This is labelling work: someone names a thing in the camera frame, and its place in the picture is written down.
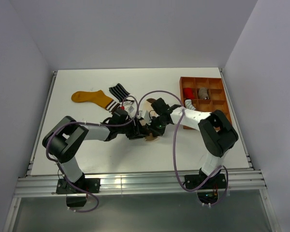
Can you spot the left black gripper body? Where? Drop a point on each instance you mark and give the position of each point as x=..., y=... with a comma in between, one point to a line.
x=130, y=130

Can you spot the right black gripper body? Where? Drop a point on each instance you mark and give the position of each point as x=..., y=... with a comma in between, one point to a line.
x=157, y=125

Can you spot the cream brown sock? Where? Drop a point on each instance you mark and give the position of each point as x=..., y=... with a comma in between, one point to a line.
x=146, y=106

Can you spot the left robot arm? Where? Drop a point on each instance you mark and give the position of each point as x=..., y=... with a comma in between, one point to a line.
x=64, y=140

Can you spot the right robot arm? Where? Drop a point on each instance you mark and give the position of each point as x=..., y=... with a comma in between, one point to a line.
x=218, y=134

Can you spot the red rolled sock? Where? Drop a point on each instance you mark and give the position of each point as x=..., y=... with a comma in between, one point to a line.
x=188, y=93

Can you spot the mustard yellow sock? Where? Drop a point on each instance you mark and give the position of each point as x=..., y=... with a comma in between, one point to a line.
x=98, y=98

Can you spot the grey rolled sock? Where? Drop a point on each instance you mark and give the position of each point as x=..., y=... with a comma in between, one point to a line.
x=203, y=94

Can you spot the wooden compartment tray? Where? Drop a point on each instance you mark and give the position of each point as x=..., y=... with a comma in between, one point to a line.
x=216, y=92

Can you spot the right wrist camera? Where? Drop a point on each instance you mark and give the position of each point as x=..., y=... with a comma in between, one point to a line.
x=145, y=116

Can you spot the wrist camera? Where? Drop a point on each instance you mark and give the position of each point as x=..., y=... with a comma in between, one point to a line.
x=145, y=116
x=130, y=107

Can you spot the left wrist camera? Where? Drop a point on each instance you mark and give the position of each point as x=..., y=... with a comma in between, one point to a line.
x=130, y=107

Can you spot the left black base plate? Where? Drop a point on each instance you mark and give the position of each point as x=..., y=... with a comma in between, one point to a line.
x=91, y=185

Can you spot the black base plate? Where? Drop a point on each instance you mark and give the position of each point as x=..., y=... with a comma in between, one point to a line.
x=218, y=181
x=91, y=185

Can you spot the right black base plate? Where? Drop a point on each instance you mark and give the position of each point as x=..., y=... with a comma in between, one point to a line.
x=218, y=181

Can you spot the aluminium frame rail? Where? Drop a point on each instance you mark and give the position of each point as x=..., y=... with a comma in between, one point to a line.
x=127, y=184

